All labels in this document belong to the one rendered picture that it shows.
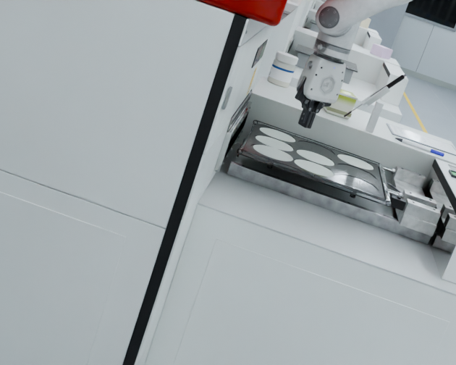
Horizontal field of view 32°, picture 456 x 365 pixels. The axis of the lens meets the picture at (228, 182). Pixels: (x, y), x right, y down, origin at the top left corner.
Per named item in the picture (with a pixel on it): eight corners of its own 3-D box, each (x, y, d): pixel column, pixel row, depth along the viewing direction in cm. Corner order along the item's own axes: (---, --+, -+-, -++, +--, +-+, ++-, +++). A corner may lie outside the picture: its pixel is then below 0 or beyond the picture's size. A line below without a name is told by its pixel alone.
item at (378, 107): (352, 126, 216) (370, 80, 212) (352, 124, 220) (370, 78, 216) (373, 134, 216) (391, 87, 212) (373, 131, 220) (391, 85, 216)
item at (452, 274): (441, 279, 165) (467, 219, 161) (415, 204, 218) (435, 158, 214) (484, 295, 165) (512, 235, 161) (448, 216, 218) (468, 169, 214)
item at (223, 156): (212, 170, 177) (225, 130, 174) (236, 132, 219) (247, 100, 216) (219, 172, 177) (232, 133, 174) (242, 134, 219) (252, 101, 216)
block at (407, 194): (400, 203, 189) (405, 192, 188) (399, 199, 192) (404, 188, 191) (432, 214, 189) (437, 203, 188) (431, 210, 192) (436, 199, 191)
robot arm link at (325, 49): (330, 45, 177) (325, 58, 178) (357, 52, 182) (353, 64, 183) (307, 35, 183) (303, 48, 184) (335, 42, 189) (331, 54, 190)
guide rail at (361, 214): (226, 174, 187) (230, 162, 187) (227, 171, 189) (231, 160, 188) (427, 245, 185) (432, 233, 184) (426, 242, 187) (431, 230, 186)
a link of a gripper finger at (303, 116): (307, 100, 184) (297, 127, 186) (317, 102, 186) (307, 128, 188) (299, 95, 186) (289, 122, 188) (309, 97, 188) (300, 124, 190)
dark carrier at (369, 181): (241, 151, 181) (242, 149, 181) (256, 124, 214) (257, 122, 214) (383, 201, 180) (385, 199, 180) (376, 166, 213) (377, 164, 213)
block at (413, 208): (403, 213, 181) (408, 201, 181) (402, 208, 185) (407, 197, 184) (436, 224, 181) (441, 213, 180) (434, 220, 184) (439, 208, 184)
